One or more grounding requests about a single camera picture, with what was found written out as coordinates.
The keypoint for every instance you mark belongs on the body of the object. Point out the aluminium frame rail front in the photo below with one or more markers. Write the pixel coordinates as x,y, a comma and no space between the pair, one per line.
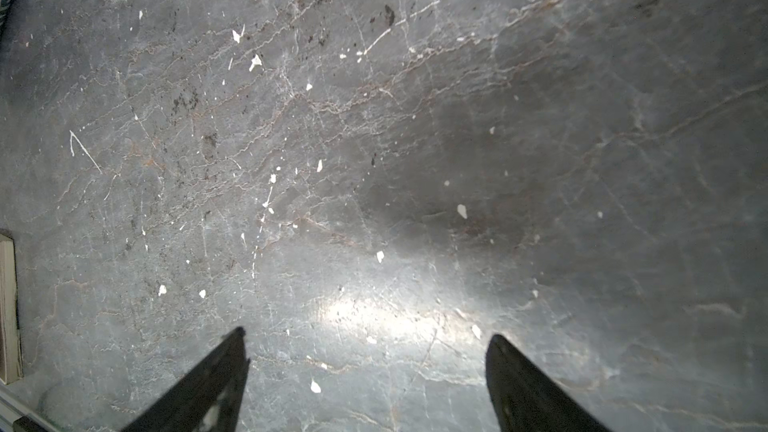
16,416

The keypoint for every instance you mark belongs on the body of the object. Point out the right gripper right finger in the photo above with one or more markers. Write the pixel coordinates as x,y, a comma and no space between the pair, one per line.
525,399

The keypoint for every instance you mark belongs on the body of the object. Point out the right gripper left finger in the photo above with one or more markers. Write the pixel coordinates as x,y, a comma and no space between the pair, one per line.
208,397

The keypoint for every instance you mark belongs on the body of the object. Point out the blue book yellow label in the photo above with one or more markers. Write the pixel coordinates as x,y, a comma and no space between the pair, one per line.
11,356

